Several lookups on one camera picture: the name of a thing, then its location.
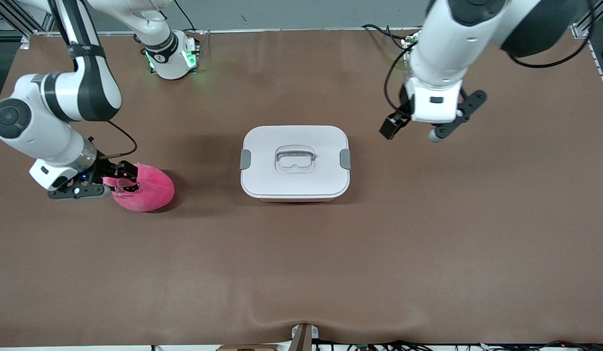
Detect pink plush toy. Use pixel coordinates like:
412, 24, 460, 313
103, 163, 175, 213

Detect white box lid grey clips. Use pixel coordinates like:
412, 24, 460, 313
240, 125, 351, 199

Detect pink plastic storage box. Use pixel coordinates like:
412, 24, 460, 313
255, 194, 341, 203

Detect brown table mat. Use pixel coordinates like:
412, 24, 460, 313
0, 27, 603, 348

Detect white table side strip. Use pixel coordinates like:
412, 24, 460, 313
588, 38, 603, 105

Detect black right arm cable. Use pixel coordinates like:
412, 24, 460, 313
97, 120, 138, 160

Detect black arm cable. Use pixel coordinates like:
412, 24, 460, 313
97, 120, 138, 160
383, 0, 597, 117

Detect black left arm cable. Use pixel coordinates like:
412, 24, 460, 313
383, 0, 597, 117

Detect black base cable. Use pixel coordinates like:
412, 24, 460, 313
362, 23, 410, 53
172, 0, 197, 32

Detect aluminium frame struts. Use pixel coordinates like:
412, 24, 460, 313
0, 0, 53, 49

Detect aluminium frame post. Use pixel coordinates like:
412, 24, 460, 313
572, 7, 603, 39

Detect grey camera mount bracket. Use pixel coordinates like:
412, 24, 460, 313
291, 324, 320, 351

